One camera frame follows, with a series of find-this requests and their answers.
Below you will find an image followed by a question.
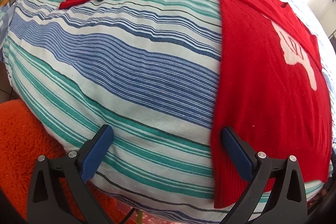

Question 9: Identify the yellow-green bed leg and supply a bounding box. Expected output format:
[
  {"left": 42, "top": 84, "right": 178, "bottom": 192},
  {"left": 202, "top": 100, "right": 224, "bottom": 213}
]
[{"left": 136, "top": 209, "right": 143, "bottom": 224}]

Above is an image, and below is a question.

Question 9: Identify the striped blue green bedspread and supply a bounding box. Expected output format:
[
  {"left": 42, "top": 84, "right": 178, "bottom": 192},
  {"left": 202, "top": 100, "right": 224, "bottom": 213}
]
[{"left": 0, "top": 0, "right": 336, "bottom": 224}]

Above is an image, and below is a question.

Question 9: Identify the red sweater with white print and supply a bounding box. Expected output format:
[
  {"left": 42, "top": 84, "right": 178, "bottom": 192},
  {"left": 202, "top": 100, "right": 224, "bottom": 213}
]
[{"left": 59, "top": 0, "right": 332, "bottom": 209}]

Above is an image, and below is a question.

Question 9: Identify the patterned red rug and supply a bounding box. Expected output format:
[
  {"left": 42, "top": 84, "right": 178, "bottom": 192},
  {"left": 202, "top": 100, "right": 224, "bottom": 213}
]
[{"left": 142, "top": 211, "right": 171, "bottom": 224}]

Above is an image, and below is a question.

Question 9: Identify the orange fuzzy blanket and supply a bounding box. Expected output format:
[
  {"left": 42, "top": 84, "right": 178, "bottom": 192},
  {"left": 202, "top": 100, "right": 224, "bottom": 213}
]
[{"left": 1, "top": 100, "right": 135, "bottom": 223}]

